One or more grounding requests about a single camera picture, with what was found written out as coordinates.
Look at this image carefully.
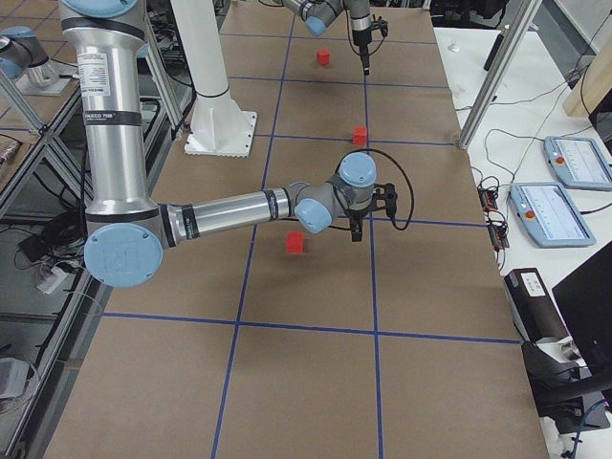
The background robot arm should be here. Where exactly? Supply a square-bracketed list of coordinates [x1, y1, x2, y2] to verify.
[1, 26, 58, 88]

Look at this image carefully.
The teach pendant tablet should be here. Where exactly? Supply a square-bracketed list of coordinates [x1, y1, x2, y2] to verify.
[510, 182, 597, 248]
[544, 136, 611, 191]

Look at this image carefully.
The black box with label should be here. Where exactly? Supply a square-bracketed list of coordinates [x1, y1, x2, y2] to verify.
[503, 268, 569, 343]

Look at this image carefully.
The near teach pendant tablet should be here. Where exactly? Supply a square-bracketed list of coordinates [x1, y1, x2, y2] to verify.
[510, 182, 597, 248]

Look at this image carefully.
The aluminium frame post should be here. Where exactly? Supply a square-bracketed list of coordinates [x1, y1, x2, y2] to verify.
[457, 0, 542, 150]

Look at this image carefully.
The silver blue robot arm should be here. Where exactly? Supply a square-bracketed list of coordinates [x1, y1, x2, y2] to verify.
[274, 0, 374, 76]
[59, 1, 382, 288]

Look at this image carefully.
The red block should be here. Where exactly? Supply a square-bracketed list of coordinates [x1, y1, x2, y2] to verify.
[286, 231, 305, 253]
[316, 48, 331, 66]
[352, 126, 368, 146]

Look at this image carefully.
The black monitor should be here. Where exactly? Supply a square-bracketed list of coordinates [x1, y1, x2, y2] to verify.
[553, 243, 611, 373]

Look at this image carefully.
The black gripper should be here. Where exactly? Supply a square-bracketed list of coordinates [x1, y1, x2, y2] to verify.
[345, 188, 383, 242]
[352, 29, 372, 75]

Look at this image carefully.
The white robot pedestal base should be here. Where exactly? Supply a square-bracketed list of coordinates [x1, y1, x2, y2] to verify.
[171, 0, 257, 158]

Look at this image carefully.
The far teach pendant tablet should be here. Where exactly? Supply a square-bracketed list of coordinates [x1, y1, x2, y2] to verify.
[544, 136, 611, 191]

